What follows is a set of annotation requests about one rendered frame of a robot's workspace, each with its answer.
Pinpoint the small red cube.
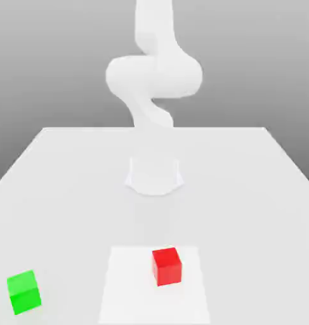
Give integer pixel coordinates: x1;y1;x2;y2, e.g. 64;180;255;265
151;246;183;287

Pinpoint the small green cube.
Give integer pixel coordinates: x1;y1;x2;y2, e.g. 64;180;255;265
6;269;43;316

